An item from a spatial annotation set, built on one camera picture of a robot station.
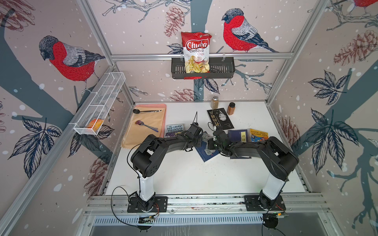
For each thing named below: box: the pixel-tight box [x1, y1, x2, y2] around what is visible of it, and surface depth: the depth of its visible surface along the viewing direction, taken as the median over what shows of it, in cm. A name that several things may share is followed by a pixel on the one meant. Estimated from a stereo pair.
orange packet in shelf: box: [86, 118, 105, 133], surface depth 68 cm
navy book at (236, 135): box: [227, 129, 248, 143], surface depth 100 cm
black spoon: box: [132, 108, 163, 115], surface depth 116 cm
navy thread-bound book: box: [194, 141, 221, 162], surface depth 92 cm
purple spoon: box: [134, 119, 159, 133], surface depth 109 cm
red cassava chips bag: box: [181, 31, 212, 80], surface depth 85 cm
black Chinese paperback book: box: [206, 107, 235, 130], surface depth 112 cm
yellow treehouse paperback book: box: [249, 128, 269, 143], surface depth 100 cm
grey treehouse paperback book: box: [164, 123, 185, 138], surface depth 105 cm
